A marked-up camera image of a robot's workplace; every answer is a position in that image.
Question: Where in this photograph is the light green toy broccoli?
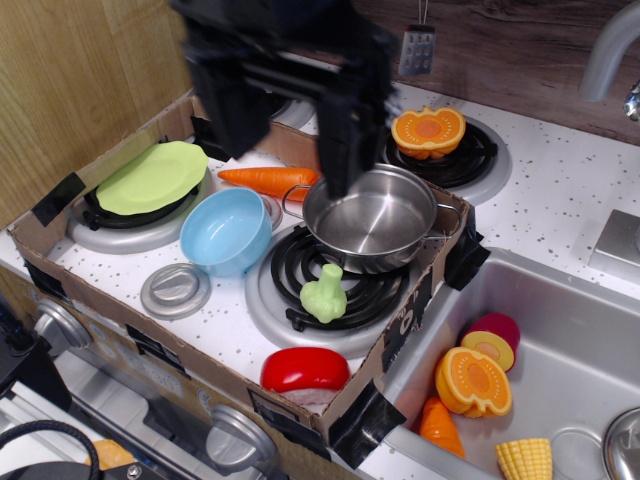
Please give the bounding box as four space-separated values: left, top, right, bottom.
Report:
300 263 348 324

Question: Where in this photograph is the light green plastic plate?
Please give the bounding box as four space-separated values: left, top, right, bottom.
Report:
96 141 208 216

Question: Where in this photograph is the orange toy bottom left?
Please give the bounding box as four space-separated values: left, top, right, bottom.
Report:
92 439 136 471

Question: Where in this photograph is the orange pumpkin half on burner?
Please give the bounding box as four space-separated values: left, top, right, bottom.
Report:
391 107 466 161

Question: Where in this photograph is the silver oven knob right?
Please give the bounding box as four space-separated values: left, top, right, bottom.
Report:
205 404 277 475

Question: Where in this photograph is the red peach half toy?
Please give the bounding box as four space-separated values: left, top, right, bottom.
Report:
460 312 521 372

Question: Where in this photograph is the grey faucet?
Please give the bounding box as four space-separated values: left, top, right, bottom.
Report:
579 1 639 102

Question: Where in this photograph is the silver sink basin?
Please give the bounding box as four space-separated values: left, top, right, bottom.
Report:
385 249 639 479

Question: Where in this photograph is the light blue plastic bowl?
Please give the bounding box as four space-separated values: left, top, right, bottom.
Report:
180 188 272 277

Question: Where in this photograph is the orange pumpkin half in sink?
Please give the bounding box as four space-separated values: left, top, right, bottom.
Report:
435 347 513 418

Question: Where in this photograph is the silver pot lid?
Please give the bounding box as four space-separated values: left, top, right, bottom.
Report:
602 408 639 480

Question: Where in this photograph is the orange carrot in sink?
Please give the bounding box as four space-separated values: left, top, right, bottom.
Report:
418 397 466 459

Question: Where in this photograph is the orange toy carrot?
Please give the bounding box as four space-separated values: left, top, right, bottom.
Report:
217 167 320 202

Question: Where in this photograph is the red toy cheese wedge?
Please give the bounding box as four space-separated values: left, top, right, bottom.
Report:
260 347 351 405

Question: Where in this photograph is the hanging silver spatula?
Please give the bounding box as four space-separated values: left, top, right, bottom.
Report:
398 0 436 76

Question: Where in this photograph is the front left black burner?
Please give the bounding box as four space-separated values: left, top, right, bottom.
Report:
67 173 214 255

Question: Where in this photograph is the brown cardboard fence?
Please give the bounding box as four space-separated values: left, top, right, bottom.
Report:
9 96 475 467

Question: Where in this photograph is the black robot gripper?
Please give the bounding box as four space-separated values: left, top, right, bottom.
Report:
170 1 399 199

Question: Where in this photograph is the yellow toy corn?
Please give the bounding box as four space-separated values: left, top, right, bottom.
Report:
494 438 553 480

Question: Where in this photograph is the back left black burner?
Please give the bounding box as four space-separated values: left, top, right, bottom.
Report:
267 92 315 130

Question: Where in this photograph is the silver oven knob left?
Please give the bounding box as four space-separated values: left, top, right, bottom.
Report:
35 299 92 357

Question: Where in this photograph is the silver stove knob front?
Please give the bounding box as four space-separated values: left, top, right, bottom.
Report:
140 263 212 321

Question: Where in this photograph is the grey faucet base block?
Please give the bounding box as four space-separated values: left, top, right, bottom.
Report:
588 209 639 285

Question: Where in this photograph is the black cable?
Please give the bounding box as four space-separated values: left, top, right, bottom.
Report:
0 418 104 480

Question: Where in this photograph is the back right black burner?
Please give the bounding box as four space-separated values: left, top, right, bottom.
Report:
381 117 512 206

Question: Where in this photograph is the silver oven knob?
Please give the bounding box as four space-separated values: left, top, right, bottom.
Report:
35 299 92 357
205 404 277 475

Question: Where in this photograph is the stainless steel pot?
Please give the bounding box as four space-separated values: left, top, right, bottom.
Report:
281 164 463 274

